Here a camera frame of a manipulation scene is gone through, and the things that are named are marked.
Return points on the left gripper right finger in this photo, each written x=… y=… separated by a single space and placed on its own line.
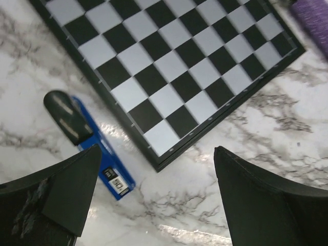
x=263 y=208

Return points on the purple glitter toy microphone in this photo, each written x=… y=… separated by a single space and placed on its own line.
x=312 y=16

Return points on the black and silver chessboard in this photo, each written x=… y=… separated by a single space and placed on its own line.
x=170 y=71

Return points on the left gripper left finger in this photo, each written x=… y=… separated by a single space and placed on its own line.
x=50 y=206

